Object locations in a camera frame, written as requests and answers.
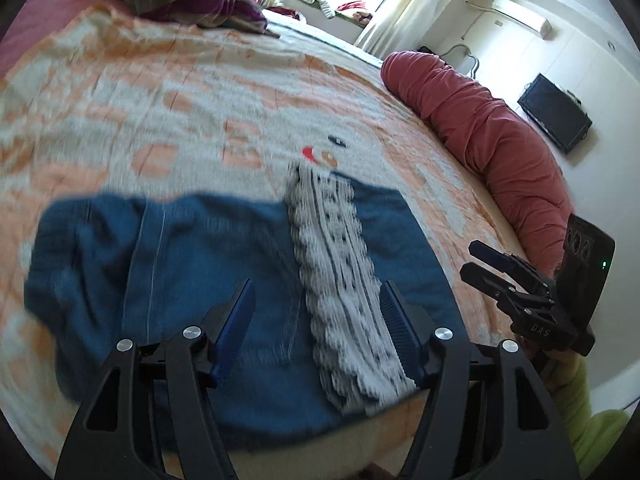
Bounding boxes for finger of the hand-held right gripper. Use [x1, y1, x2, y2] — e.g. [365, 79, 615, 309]
[468, 240, 540, 283]
[460, 261, 523, 306]

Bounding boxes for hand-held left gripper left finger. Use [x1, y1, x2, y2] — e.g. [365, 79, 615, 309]
[54, 279, 257, 480]

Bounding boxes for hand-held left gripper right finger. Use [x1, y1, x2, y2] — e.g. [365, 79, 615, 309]
[380, 280, 581, 480]

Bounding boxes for blue pants with lace trim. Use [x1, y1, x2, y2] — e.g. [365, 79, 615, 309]
[24, 170, 463, 438]

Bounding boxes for person's right forearm green sleeve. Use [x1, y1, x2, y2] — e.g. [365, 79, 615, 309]
[562, 360, 633, 466]

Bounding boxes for person's right hand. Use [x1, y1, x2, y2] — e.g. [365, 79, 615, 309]
[542, 347, 577, 396]

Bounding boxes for red rolled duvet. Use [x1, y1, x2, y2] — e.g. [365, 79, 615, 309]
[380, 51, 576, 276]

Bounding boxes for black monitor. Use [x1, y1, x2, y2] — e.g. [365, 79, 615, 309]
[517, 73, 593, 155]

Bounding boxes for orange and white blanket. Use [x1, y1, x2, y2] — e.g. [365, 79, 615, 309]
[0, 2, 531, 476]

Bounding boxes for white air conditioner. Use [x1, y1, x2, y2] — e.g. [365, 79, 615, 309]
[491, 0, 552, 38]

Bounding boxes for cream bed sheet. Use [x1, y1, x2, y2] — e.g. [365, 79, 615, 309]
[265, 7, 541, 261]

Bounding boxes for white curtain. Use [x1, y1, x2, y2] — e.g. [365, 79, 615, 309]
[355, 0, 493, 56]

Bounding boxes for clothes on windowsill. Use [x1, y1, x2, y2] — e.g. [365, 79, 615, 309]
[287, 0, 376, 26]

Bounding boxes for metal tube frame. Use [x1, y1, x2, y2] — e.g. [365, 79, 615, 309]
[442, 44, 481, 77]

